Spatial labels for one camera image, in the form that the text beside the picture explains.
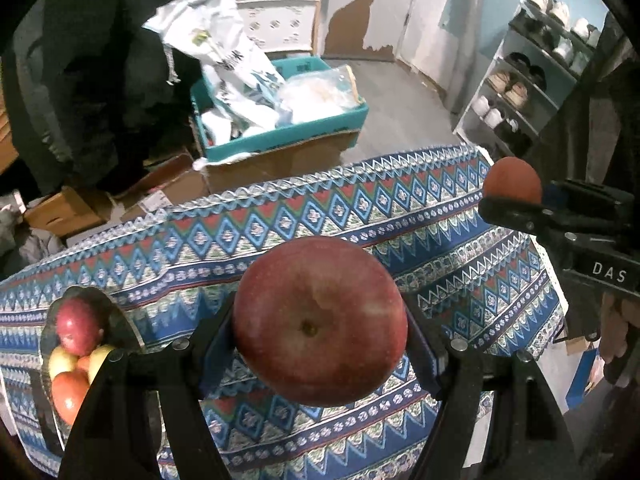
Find flat labelled cardboard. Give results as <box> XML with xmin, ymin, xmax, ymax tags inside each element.
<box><xmin>107</xmin><ymin>152</ymin><xmax>211</xmax><ymax>223</ymax></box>

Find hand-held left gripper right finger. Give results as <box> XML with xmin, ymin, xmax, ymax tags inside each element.
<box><xmin>402</xmin><ymin>305</ymin><xmax>583</xmax><ymax>480</ymax></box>

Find blue patterned tablecloth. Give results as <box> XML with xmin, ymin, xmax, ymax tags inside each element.
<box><xmin>0</xmin><ymin>145</ymin><xmax>568</xmax><ymax>480</ymax></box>

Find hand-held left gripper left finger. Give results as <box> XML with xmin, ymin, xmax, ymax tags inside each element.
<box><xmin>59</xmin><ymin>292</ymin><xmax>251</xmax><ymax>480</ymax></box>

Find round glass plate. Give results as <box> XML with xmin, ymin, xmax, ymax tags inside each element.
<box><xmin>39</xmin><ymin>286</ymin><xmax>166</xmax><ymax>461</ymax></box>

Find grey shoe rack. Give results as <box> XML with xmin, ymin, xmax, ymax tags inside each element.
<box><xmin>452</xmin><ymin>0</ymin><xmax>607</xmax><ymax>157</ymax></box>

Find person's right hand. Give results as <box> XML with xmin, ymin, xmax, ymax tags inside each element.
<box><xmin>599</xmin><ymin>294</ymin><xmax>640</xmax><ymax>377</ymax></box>

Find large cardboard box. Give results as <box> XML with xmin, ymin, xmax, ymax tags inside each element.
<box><xmin>202</xmin><ymin>130</ymin><xmax>361</xmax><ymax>196</ymax></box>

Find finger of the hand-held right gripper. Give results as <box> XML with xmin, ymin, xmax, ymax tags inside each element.
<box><xmin>542</xmin><ymin>180</ymin><xmax>633</xmax><ymax>209</ymax></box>
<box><xmin>479</xmin><ymin>197</ymin><xmax>566</xmax><ymax>236</ymax></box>

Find grey clothes pile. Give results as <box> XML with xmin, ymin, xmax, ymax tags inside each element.
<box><xmin>0</xmin><ymin>190</ymin><xmax>66</xmax><ymax>267</ymax></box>

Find dark cloth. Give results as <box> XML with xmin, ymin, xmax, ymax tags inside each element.
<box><xmin>0</xmin><ymin>0</ymin><xmax>202</xmax><ymax>196</ymax></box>

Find teal crate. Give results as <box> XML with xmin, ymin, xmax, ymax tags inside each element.
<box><xmin>190</xmin><ymin>57</ymin><xmax>370</xmax><ymax>163</ymax></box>

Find group of shoes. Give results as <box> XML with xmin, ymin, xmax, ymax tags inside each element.
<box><xmin>470</xmin><ymin>0</ymin><xmax>603</xmax><ymax>153</ymax></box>

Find white printed sack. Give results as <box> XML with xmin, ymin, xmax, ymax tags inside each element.
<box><xmin>142</xmin><ymin>0</ymin><xmax>288</xmax><ymax>146</ymax></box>

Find dark red apple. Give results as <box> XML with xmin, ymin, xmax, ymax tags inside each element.
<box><xmin>55</xmin><ymin>297</ymin><xmax>108</xmax><ymax>356</ymax></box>

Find yellow lemon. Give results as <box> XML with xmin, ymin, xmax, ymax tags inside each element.
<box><xmin>87</xmin><ymin>344</ymin><xmax>117</xmax><ymax>383</ymax></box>
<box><xmin>48</xmin><ymin>345</ymin><xmax>78</xmax><ymax>381</ymax></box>

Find white patterned box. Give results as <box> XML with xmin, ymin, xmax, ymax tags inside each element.
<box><xmin>235</xmin><ymin>0</ymin><xmax>317</xmax><ymax>54</ymax></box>

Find bright red apple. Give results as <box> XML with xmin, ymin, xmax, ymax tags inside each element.
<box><xmin>231</xmin><ymin>236</ymin><xmax>409</xmax><ymax>408</ymax></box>

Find blue white carton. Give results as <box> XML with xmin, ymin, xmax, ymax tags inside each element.
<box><xmin>565</xmin><ymin>347</ymin><xmax>603</xmax><ymax>413</ymax></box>

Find large orange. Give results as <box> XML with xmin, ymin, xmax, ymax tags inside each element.
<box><xmin>51</xmin><ymin>371</ymin><xmax>91</xmax><ymax>426</ymax></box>

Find clear plastic bag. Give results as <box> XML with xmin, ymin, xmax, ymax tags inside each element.
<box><xmin>275</xmin><ymin>65</ymin><xmax>363</xmax><ymax>126</ymax></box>

